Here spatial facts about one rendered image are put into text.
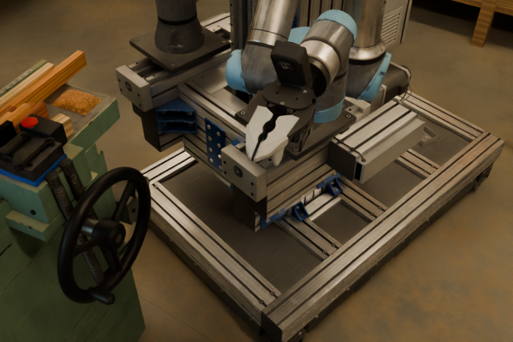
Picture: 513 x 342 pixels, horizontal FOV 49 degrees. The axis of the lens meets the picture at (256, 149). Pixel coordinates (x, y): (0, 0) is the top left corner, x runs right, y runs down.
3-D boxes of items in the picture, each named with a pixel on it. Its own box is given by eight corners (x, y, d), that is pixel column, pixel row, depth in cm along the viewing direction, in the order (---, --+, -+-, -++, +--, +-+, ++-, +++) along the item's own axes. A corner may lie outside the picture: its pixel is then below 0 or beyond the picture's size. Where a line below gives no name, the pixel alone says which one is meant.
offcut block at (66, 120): (59, 142, 123) (56, 127, 120) (50, 137, 125) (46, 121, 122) (74, 132, 126) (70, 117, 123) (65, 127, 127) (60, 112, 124)
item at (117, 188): (132, 225, 152) (127, 205, 147) (95, 211, 156) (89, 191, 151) (149, 204, 158) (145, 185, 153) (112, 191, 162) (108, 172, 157)
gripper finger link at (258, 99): (268, 139, 77) (291, 101, 82) (268, 130, 75) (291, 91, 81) (237, 129, 78) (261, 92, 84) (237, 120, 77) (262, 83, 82)
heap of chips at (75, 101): (85, 115, 130) (83, 108, 129) (50, 104, 133) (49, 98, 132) (103, 98, 135) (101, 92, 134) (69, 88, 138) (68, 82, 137)
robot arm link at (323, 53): (342, 46, 87) (293, 33, 89) (333, 62, 84) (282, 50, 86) (337, 84, 92) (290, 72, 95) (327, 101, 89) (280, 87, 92)
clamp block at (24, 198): (47, 226, 109) (35, 194, 103) (-5, 205, 113) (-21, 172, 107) (94, 178, 119) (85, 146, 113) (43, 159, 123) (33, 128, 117)
